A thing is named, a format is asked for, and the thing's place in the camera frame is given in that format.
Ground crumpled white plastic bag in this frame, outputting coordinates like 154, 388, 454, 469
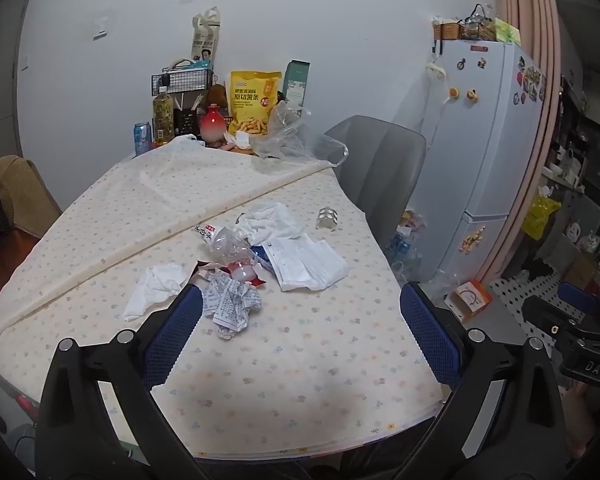
236, 202, 307, 242

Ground crushed clear plastic bottle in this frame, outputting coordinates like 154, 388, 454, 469
195, 224, 261, 282

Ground green tall box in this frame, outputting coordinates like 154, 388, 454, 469
282, 59, 311, 112

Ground grey chair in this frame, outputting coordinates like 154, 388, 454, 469
323, 115, 427, 242

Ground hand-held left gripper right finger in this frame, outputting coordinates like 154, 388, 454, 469
395, 282, 569, 480

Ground blue drink can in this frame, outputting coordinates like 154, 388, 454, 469
133, 121, 154, 156

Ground person's right hand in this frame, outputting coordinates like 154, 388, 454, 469
562, 384, 600, 462

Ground black pen holder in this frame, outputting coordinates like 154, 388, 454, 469
173, 106, 201, 137

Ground printed paper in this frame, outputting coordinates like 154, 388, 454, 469
202, 276, 264, 342

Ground brown jacket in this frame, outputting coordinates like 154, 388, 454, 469
0, 155, 64, 267

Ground white fridge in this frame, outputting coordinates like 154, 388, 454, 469
399, 41, 549, 283

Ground cluster of small fridge stickers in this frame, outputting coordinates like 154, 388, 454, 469
458, 227, 487, 254

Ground pile of packets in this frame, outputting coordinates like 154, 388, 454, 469
387, 209, 426, 273

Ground yellow snack bag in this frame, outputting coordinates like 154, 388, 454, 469
228, 70, 283, 136

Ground yellow plastic bag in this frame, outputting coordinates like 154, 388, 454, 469
522, 194, 562, 241

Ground black wire basket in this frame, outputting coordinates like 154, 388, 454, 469
151, 59, 219, 97

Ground white paper sheets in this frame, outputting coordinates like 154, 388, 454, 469
264, 236, 350, 292

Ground red and white vase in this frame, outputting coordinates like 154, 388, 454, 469
200, 102, 227, 144

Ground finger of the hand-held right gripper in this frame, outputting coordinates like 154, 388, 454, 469
558, 281, 600, 318
522, 294, 600, 343

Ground crumpled white tissue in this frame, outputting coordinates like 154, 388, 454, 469
123, 262, 192, 323

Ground green tea bottle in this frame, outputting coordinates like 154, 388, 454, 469
152, 86, 175, 147

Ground floral tablecloth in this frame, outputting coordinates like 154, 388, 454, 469
0, 142, 456, 458

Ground large clear plastic bag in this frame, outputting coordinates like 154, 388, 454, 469
251, 101, 349, 167

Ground white pegboard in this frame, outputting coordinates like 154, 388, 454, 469
489, 269, 573, 343

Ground orange and white box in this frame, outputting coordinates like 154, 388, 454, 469
444, 281, 493, 322

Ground red torn wrapper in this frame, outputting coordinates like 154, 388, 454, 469
192, 260, 267, 292

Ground brown basket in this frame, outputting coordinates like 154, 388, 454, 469
433, 20, 463, 42

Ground group of picture fridge magnets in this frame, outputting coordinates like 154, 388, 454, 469
513, 55, 547, 107

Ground cream paper carton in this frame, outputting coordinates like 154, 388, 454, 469
189, 5, 223, 69

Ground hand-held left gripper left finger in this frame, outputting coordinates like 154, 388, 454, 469
34, 284, 204, 480

